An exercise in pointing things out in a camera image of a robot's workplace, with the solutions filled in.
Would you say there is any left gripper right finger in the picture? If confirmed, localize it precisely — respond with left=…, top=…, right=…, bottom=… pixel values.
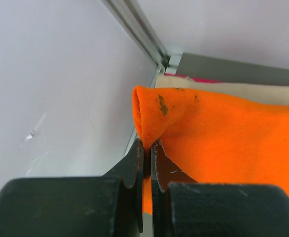
left=150, top=140, right=196, bottom=237

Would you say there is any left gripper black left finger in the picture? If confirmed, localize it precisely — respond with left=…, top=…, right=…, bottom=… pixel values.
left=103, top=139, right=144, bottom=232

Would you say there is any orange t shirt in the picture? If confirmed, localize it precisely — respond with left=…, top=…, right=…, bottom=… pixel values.
left=131, top=85, right=289, bottom=215

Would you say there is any folded red t shirt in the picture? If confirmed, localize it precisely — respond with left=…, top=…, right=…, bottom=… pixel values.
left=165, top=73, right=222, bottom=83

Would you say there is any folded beige t shirt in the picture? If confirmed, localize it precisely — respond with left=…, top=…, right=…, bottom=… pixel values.
left=155, top=75, right=289, bottom=105

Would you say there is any aluminium corner post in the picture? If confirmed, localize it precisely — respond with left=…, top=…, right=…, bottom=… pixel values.
left=100, top=0, right=171, bottom=72

